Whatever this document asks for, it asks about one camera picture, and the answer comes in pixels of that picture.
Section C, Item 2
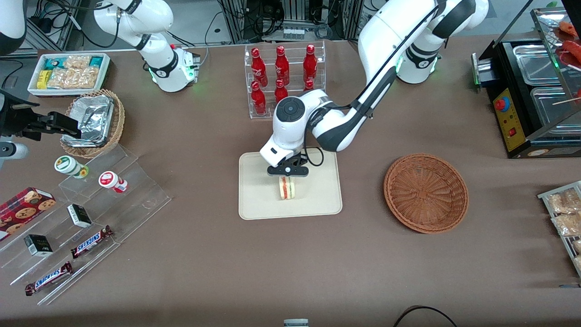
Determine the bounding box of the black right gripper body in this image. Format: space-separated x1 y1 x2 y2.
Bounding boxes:
0 91 42 137

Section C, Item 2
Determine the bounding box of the triangle sandwich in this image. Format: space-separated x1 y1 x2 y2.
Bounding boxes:
279 176 297 201

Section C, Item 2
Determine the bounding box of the cream plastic tray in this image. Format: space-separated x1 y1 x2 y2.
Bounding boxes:
238 151 343 221

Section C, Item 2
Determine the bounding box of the light wicker basket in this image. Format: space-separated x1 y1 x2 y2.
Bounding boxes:
60 89 125 159

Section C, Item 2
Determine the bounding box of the brown round wicker basket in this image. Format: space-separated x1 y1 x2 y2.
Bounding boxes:
384 154 469 234

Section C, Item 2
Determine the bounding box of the grey snack display tray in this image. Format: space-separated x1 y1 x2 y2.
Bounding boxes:
538 181 581 277

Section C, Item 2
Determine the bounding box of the white snack bin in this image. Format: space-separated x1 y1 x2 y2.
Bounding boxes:
27 52 112 97

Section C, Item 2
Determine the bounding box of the aluminium foil container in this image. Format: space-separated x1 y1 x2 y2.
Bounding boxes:
61 94 114 148

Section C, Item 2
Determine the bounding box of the green lid sunflower cup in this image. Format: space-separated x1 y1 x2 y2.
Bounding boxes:
54 155 89 178

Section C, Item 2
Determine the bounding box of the clear acrylic bottle rack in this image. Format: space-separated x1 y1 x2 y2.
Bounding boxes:
244 40 326 119

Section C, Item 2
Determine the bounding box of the clear rice cracker pack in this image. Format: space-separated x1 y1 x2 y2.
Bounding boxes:
48 55 98 89

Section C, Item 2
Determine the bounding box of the red lid cup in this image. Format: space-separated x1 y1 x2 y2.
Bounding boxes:
98 171 128 193

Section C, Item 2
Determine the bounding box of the red plaid cookie box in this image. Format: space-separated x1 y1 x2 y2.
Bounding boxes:
0 187 57 241

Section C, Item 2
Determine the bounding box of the small black carton box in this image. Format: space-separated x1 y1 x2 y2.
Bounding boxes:
67 204 93 228
24 234 54 257

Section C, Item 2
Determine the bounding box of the clear acrylic step shelf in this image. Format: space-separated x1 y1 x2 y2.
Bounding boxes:
0 143 172 306

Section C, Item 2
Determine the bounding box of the Snickers chocolate bar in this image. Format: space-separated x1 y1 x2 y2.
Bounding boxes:
70 225 113 259
25 262 73 297

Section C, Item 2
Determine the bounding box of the black food warmer machine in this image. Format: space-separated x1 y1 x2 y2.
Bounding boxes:
472 7 581 159

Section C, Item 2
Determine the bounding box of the steel food pan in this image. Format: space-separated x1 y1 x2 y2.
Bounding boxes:
530 86 581 138
513 45 562 86

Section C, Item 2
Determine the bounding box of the clear cracker snack pack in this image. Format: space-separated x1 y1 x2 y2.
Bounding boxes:
551 213 581 237
547 190 581 214

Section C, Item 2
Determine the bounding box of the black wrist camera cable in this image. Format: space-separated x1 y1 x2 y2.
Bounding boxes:
303 146 325 168

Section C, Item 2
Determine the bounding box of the black floor cable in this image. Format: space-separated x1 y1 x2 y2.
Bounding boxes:
393 306 458 327

